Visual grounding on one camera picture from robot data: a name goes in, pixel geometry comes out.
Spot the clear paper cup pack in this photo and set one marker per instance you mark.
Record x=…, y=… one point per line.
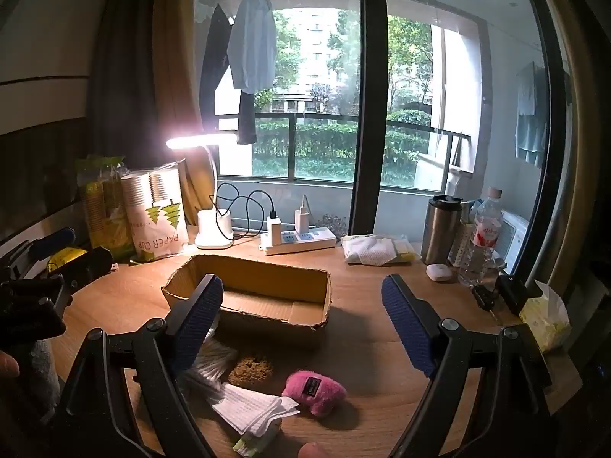
x=157, y=219

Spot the white earbud case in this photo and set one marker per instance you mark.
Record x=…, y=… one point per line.
x=439, y=272

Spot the hanging light blue shirt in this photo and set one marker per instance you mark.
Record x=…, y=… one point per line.
x=253, y=43

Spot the white desk lamp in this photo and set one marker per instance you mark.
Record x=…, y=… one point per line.
x=215, y=233

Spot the white power strip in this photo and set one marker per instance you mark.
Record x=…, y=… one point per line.
x=305, y=239

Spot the pink plush toy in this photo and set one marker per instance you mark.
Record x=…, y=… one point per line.
x=315, y=393

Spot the white ribbed appliance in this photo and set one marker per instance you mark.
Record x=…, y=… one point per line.
x=515, y=241

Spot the black balcony railing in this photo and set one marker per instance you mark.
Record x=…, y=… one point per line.
x=324, y=117

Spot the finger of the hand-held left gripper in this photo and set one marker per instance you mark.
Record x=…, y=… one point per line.
x=52, y=242
x=90, y=265

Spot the grey dotted sock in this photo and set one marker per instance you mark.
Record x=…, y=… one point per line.
x=44, y=377

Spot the hanging black trousers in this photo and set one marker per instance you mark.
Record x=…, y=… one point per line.
x=247, y=119

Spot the brown curly plush toy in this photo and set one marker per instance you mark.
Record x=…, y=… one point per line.
x=250, y=372

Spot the dark window frame post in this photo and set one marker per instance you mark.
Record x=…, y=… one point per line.
x=370, y=105

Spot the green cup pack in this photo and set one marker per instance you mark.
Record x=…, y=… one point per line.
x=102, y=210

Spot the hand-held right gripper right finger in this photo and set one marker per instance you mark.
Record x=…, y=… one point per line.
x=405, y=324

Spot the black key bunch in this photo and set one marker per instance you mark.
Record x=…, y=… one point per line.
x=483, y=296

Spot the yellow tissue pack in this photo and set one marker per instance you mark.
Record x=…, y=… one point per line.
x=546, y=317

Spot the hanging pale blue clothes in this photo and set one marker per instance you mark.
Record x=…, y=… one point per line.
x=530, y=119

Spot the white cloth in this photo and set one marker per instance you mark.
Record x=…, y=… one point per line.
x=253, y=408

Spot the stainless steel tumbler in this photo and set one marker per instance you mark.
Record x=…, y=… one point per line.
x=439, y=233

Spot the hanging black jacket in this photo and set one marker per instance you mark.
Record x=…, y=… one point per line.
x=215, y=67

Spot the yellow packet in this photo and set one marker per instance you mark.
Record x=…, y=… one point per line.
x=67, y=258

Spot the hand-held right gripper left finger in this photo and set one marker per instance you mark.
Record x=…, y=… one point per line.
x=200, y=324

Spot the person's left hand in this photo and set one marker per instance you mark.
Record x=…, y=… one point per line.
x=7, y=365

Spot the cotton swab pack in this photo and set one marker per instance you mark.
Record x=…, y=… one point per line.
x=212, y=365

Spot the small black box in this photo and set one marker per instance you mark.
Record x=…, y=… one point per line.
x=511, y=293

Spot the clear water bottle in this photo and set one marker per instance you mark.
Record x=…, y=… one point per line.
x=482, y=243

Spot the brown curtain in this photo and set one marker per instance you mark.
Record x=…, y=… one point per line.
x=133, y=81

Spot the cardboard box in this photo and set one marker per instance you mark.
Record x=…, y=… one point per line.
x=267, y=303

